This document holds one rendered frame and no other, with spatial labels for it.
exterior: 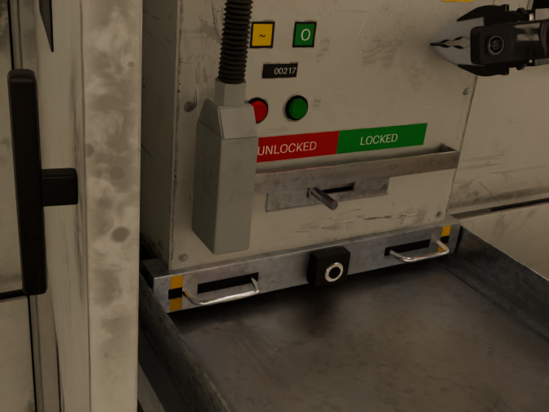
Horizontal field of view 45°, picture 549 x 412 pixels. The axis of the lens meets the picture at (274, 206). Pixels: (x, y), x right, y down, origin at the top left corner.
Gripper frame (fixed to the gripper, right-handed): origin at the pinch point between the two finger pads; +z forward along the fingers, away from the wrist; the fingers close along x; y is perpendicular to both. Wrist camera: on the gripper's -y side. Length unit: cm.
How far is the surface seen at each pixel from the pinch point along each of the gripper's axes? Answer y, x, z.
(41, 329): -43, -40, 47
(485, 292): 8.8, -39.3, -2.4
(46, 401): -43, -54, 51
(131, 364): -64, -16, -19
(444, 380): -15.1, -41.8, -10.1
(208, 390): -45, -33, 0
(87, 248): -66, -8, -20
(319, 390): -29.6, -39.6, -1.8
